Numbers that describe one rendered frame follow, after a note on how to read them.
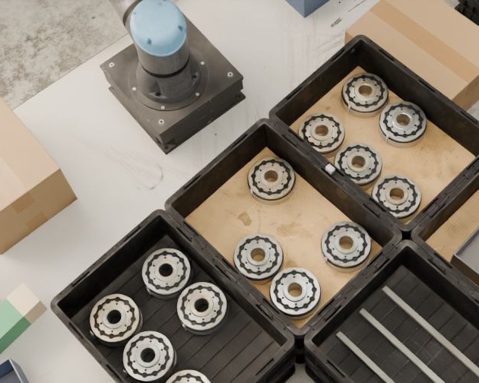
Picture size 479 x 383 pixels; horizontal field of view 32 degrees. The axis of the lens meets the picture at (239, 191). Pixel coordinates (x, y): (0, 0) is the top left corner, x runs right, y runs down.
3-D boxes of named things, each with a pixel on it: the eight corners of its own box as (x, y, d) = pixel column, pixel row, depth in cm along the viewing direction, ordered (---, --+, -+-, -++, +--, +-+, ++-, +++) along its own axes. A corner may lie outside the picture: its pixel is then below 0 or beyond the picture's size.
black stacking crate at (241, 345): (62, 322, 175) (47, 305, 165) (168, 229, 183) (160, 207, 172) (189, 463, 161) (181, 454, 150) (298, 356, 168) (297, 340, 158)
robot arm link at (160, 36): (151, 83, 189) (143, 49, 176) (126, 40, 194) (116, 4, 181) (198, 61, 191) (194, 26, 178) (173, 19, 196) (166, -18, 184)
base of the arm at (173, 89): (127, 66, 202) (120, 42, 194) (182, 41, 205) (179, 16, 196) (153, 114, 197) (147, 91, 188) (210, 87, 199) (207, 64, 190)
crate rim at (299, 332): (161, 210, 174) (160, 204, 172) (264, 120, 182) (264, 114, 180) (299, 343, 160) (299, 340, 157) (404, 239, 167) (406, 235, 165)
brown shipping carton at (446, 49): (493, 85, 205) (508, 46, 191) (434, 141, 200) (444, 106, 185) (401, 17, 216) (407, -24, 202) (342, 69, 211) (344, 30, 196)
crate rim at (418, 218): (264, 120, 182) (264, 114, 180) (360, 37, 189) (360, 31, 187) (405, 239, 167) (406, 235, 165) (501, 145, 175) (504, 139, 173)
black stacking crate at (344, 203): (169, 228, 183) (161, 206, 172) (267, 142, 190) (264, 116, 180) (299, 355, 168) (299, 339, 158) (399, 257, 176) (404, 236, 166)
